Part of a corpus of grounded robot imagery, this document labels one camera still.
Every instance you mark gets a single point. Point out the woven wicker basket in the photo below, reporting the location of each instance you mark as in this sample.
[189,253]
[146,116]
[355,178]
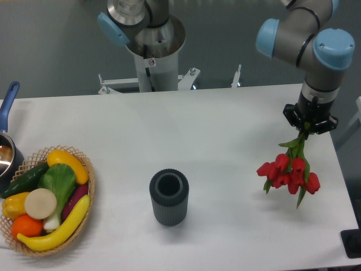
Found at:
[33,160]

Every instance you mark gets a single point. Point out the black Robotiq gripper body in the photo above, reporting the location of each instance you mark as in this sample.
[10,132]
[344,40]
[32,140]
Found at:
[311,110]

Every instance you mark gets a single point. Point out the yellow bell pepper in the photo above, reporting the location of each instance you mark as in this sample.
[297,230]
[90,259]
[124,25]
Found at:
[14,206]

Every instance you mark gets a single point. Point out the green cucumber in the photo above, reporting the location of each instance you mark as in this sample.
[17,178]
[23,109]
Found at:
[26,182]

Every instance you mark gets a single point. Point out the yellow squash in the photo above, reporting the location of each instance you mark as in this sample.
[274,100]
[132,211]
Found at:
[63,157]

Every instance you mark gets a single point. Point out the black device at table edge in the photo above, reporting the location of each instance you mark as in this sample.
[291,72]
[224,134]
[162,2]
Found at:
[351,243]

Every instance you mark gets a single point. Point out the red tulip bouquet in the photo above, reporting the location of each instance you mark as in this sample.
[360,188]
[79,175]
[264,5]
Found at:
[291,169]

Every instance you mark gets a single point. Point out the orange fruit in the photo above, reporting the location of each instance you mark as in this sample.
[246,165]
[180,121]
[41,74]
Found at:
[26,226]

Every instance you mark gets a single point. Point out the white furniture frame right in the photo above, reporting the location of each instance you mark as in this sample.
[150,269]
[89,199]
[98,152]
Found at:
[352,126]

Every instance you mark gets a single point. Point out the beige round disc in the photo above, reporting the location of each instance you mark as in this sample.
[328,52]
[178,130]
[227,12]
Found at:
[40,203]

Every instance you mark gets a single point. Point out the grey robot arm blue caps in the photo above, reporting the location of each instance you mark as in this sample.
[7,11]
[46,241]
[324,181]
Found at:
[155,37]

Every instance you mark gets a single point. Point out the purple sweet potato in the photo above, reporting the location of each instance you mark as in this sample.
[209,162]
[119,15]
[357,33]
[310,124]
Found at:
[75,197]

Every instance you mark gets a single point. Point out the blue handled saucepan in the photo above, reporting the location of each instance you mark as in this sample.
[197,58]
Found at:
[11,157]

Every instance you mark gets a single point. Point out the green bok choy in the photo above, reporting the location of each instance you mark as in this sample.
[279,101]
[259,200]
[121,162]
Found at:
[61,180]

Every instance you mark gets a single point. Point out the dark grey ribbed vase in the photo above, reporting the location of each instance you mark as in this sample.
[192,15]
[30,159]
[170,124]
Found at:
[169,190]

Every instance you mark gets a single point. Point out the yellow banana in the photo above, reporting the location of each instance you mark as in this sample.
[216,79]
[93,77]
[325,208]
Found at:
[63,232]

